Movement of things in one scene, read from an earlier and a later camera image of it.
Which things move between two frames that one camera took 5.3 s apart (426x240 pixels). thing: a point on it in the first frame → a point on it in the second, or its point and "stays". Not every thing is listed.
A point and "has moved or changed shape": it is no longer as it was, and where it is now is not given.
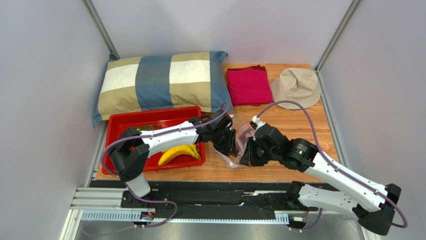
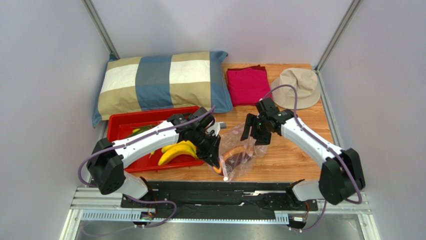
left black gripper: [229, 148] → [211, 154]
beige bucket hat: [300, 85] stays
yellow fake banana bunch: [189, 149] stays
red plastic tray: [154, 119] stays
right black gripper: [250, 153] → [256, 127]
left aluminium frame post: [94, 15] stays
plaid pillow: [131, 84] stays
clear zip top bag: [243, 132] has moved or changed shape
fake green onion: [149, 127] stays
